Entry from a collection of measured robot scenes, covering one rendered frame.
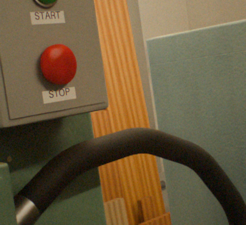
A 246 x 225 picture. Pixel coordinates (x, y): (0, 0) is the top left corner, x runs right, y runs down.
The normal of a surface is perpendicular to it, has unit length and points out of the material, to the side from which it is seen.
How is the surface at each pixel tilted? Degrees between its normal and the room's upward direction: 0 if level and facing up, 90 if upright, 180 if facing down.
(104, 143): 53
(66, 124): 90
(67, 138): 90
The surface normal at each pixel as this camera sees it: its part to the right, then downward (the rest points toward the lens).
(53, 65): 0.54, -0.02
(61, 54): 0.63, -0.21
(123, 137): 0.45, -0.65
